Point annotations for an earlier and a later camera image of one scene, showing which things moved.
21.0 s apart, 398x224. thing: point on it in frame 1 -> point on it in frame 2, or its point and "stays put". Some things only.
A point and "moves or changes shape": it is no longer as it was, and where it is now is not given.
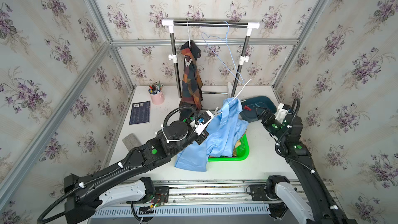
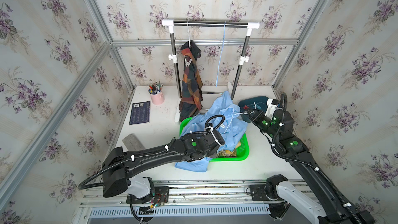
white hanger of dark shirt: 188,31 stays put
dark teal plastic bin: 249,113 stays put
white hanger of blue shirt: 241,91 -> 234,114
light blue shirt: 223,130 moves or changes shape
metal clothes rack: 243,59 stays put
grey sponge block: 130,141 stays put
